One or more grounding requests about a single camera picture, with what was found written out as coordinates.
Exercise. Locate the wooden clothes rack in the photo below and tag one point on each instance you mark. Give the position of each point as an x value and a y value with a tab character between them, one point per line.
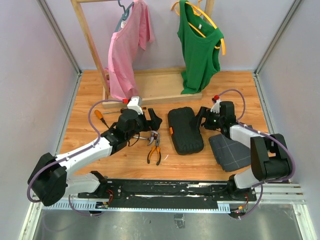
156	86

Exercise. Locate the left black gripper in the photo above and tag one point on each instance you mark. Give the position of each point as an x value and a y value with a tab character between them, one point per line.
153	124

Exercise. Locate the green tank top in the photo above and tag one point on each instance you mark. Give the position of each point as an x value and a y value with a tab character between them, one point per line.
200	43

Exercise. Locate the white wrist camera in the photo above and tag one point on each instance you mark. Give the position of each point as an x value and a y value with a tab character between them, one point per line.
133	103
216	104

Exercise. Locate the steel claw hammer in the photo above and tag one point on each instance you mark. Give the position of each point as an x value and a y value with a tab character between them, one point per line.
147	138

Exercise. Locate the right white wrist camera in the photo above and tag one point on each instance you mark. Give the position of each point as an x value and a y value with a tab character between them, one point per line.
216	104

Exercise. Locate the grey folded cloth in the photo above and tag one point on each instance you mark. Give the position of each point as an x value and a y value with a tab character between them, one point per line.
229	154

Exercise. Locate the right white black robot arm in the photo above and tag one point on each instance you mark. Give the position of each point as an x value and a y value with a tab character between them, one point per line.
270	159

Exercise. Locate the orange handled pliers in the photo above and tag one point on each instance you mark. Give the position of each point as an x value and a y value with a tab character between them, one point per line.
156	148

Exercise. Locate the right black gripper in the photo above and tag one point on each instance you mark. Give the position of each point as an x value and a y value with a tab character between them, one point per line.
203	112

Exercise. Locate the grey clothes hanger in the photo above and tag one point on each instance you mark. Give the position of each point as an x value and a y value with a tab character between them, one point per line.
125	15

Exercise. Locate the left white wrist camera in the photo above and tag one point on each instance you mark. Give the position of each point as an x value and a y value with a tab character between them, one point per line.
133	103

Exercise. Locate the black orange screwdriver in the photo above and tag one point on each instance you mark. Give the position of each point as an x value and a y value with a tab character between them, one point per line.
117	111

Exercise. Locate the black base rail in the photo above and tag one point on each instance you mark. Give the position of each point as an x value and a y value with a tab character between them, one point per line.
168	194

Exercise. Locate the small orange screwdriver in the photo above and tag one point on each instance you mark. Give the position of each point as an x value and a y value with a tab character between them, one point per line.
100	116

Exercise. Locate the pink t-shirt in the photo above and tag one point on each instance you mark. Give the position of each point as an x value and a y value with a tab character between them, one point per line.
135	32

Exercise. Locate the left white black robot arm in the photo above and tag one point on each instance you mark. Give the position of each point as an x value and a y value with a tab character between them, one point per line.
54	176

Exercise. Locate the orange clothes hanger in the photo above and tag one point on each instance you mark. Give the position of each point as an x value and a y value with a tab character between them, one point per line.
209	4

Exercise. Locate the black plastic tool case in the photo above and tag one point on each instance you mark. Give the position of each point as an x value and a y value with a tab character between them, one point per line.
186	139

